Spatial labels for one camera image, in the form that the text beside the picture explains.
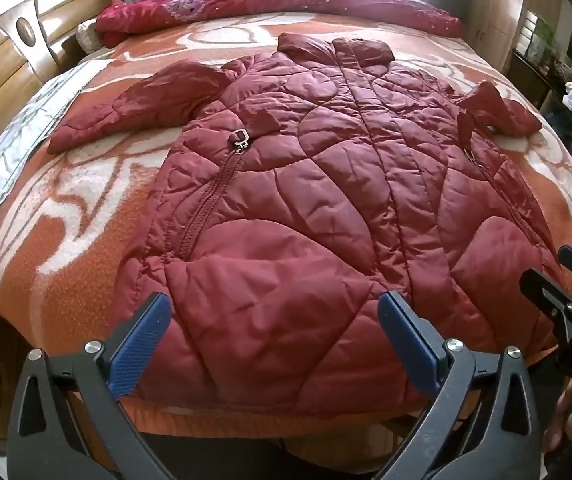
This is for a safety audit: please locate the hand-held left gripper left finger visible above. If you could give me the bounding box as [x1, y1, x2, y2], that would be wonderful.
[7, 291, 174, 480]

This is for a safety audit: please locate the grey white pillow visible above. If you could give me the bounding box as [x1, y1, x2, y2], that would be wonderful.
[0, 62, 91, 233]

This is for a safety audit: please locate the wooden headboard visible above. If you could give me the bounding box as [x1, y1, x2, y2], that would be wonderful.
[0, 0, 126, 176]

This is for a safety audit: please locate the wooden wardrobe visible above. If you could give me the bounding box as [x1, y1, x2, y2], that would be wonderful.
[466, 0, 562, 76]

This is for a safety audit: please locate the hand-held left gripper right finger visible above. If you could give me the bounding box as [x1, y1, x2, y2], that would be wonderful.
[377, 290, 543, 480]

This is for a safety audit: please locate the orange and white blanket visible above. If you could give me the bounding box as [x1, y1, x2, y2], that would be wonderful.
[0, 7, 572, 433]

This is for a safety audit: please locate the dark cluttered cabinet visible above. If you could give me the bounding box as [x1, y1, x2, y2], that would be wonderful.
[510, 7, 572, 181]

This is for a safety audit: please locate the red quilted jacket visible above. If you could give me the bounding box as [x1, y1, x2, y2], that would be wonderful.
[47, 32, 572, 418]

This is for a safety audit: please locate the red floral quilt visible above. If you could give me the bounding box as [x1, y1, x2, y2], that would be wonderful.
[94, 0, 463, 48]

